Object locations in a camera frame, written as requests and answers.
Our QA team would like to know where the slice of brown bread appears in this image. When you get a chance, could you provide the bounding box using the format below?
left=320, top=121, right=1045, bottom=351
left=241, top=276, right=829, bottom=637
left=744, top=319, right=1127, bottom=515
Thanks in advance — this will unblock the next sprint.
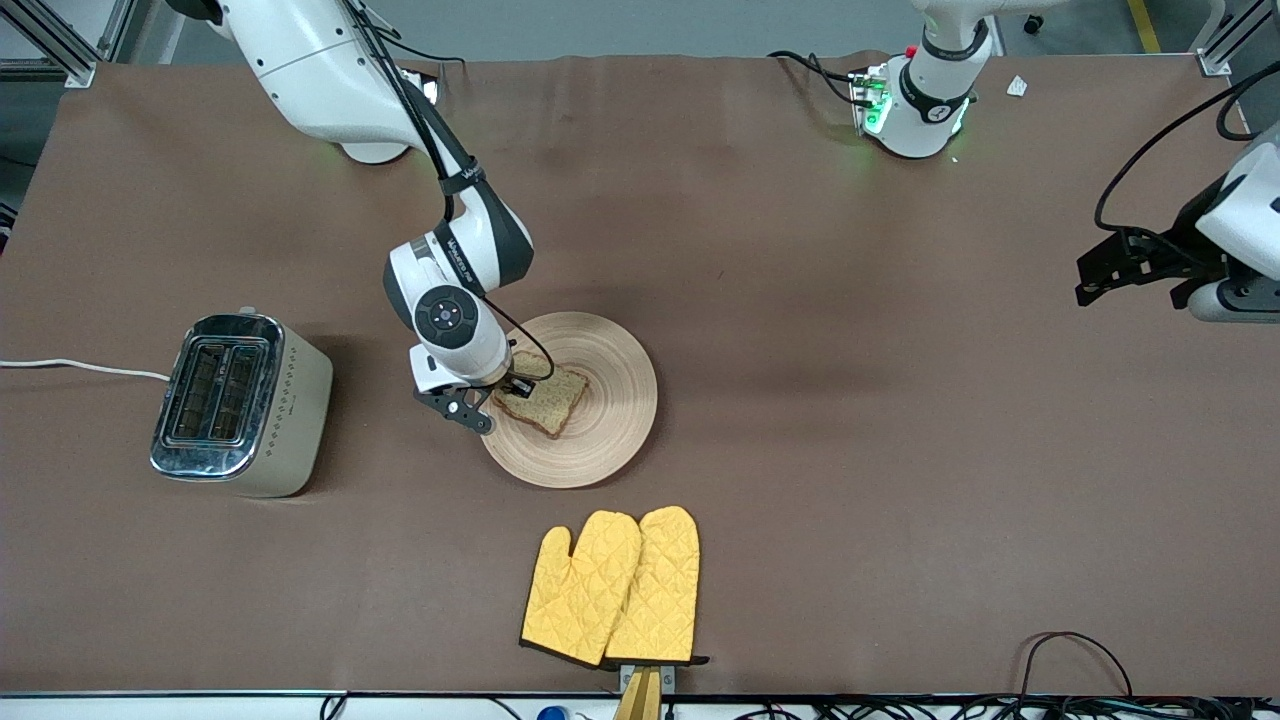
left=493, top=350, right=591, bottom=439

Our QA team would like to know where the round light wooden plate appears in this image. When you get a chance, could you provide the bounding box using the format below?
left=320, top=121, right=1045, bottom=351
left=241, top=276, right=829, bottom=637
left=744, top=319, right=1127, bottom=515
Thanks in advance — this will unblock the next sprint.
left=480, top=312, right=659, bottom=490

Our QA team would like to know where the beige and chrome toaster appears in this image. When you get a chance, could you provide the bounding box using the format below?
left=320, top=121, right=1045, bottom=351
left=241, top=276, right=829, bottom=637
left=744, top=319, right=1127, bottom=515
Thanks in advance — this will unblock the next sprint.
left=150, top=308, right=334, bottom=499

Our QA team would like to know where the yellow quilted oven mitt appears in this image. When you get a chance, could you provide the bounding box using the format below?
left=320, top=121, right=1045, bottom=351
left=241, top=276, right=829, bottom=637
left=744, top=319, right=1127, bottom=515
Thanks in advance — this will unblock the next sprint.
left=520, top=510, right=643, bottom=668
left=605, top=505, right=711, bottom=668

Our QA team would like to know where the tan wooden piece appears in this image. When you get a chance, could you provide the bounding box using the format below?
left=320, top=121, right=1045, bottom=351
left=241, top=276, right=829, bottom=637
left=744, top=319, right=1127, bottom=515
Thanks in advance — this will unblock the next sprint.
left=613, top=668, right=663, bottom=720

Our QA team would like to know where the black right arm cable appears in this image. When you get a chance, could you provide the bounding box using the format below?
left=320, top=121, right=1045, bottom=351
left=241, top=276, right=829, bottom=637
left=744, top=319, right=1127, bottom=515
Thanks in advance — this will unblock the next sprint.
left=340, top=0, right=557, bottom=386

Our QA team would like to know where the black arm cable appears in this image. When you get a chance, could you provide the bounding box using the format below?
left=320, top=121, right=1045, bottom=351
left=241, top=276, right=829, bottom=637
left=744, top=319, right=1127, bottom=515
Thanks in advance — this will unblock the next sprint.
left=340, top=0, right=557, bottom=386
left=1095, top=60, right=1280, bottom=256

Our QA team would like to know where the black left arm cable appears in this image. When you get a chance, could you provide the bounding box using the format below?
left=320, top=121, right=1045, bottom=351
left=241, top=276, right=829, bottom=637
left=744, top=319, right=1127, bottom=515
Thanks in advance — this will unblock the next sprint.
left=1095, top=60, right=1280, bottom=256

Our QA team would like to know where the aluminium frame profile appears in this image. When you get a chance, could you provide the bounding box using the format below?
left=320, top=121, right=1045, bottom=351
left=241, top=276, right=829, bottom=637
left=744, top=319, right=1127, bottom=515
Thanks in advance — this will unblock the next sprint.
left=1195, top=0, right=1263, bottom=79
left=0, top=0, right=136, bottom=89

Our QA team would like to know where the white toaster power cable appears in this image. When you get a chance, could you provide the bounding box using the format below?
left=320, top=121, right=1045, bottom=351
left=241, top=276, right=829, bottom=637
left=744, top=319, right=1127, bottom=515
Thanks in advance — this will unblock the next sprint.
left=0, top=358, right=173, bottom=383

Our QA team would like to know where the black right base cable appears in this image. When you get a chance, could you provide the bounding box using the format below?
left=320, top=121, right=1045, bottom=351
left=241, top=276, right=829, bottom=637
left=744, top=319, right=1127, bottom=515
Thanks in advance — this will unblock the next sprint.
left=395, top=40, right=468, bottom=71

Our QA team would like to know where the black base cable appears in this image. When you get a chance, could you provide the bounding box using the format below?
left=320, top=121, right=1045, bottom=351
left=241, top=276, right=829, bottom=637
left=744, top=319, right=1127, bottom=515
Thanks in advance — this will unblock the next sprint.
left=395, top=40, right=468, bottom=71
left=768, top=50, right=863, bottom=106

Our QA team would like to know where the black looped cable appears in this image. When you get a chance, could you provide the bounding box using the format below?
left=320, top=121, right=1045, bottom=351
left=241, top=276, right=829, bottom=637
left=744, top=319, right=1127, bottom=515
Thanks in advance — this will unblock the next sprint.
left=1018, top=631, right=1134, bottom=701

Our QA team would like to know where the black left base cable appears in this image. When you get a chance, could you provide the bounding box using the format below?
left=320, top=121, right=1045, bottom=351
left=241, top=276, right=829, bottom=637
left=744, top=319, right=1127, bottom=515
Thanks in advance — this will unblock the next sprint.
left=768, top=50, right=863, bottom=106

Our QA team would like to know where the black cable bundle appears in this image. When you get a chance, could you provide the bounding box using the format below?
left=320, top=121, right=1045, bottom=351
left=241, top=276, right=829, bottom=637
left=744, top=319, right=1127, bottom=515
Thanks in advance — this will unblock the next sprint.
left=740, top=695, right=1280, bottom=720

